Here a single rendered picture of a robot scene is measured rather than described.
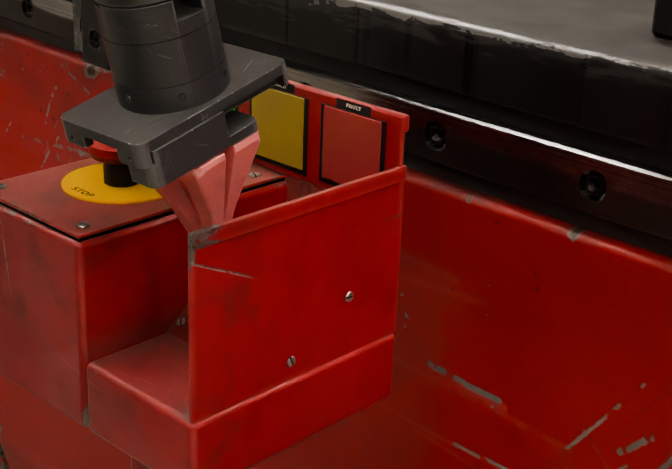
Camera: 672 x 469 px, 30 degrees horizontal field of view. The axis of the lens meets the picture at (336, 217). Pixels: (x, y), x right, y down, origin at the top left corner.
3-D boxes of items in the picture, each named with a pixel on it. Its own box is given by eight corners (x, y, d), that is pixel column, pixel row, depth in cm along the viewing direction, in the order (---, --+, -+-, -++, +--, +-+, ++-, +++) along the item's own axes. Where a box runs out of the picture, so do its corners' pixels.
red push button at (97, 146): (75, 191, 75) (73, 134, 74) (128, 176, 78) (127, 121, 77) (116, 209, 73) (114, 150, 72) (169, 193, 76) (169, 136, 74)
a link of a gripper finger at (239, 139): (286, 247, 68) (255, 92, 63) (188, 315, 64) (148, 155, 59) (202, 214, 72) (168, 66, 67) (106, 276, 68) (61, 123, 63)
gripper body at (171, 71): (294, 92, 65) (271, -43, 61) (147, 181, 59) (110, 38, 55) (211, 67, 69) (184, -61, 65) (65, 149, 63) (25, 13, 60)
